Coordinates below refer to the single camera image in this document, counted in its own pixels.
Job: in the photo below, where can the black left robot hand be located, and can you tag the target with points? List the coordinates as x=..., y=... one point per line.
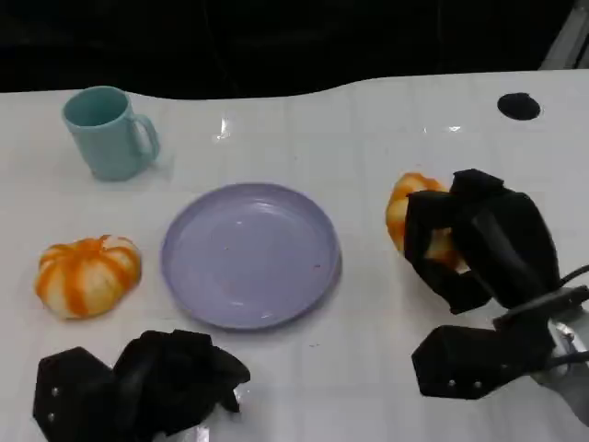
x=179, y=368

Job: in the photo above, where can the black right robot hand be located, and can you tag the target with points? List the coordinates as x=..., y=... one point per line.
x=501, y=239

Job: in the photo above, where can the lilac plate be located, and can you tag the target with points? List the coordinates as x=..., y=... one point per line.
x=248, y=253

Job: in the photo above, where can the black round table grommet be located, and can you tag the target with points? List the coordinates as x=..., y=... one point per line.
x=517, y=106

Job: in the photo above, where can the pale green mug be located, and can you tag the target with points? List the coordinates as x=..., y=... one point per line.
x=101, y=147

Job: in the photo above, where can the black curtain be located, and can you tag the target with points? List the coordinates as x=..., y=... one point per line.
x=276, y=41

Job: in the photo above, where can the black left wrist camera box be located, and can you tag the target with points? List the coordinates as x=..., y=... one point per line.
x=69, y=391

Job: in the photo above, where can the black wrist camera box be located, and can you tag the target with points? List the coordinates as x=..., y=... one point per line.
x=474, y=359
x=69, y=391

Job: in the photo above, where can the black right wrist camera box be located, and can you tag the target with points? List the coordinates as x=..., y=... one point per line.
x=474, y=359

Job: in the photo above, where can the grey metal frame post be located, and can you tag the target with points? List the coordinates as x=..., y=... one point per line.
x=568, y=41

